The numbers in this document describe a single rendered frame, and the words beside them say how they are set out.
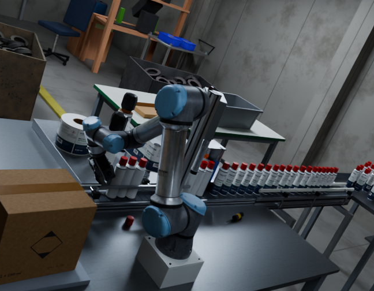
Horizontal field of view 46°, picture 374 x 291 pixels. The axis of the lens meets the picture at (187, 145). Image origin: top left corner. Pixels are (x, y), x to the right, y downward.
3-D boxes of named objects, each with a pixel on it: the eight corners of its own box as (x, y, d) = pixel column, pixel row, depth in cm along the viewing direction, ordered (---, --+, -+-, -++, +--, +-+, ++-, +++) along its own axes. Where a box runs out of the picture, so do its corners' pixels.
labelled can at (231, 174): (222, 191, 257) (236, 160, 250) (227, 196, 253) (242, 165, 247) (216, 191, 253) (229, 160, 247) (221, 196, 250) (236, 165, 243)
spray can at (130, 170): (121, 192, 211) (135, 155, 204) (126, 198, 208) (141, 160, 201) (112, 192, 207) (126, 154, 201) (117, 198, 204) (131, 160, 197)
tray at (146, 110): (156, 107, 388) (158, 104, 387) (174, 120, 374) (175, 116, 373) (126, 104, 363) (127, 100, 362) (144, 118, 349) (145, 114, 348)
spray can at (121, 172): (112, 192, 207) (126, 155, 201) (118, 198, 204) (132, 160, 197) (103, 193, 204) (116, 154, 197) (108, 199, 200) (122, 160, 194)
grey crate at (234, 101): (228, 113, 467) (236, 94, 460) (255, 131, 442) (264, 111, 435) (189, 108, 424) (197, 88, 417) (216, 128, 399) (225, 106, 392)
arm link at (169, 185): (188, 236, 163) (208, 88, 154) (161, 245, 151) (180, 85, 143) (164, 226, 170) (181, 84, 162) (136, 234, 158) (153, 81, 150)
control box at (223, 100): (208, 129, 213) (223, 93, 206) (210, 142, 197) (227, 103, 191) (188, 122, 211) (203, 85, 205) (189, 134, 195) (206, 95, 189)
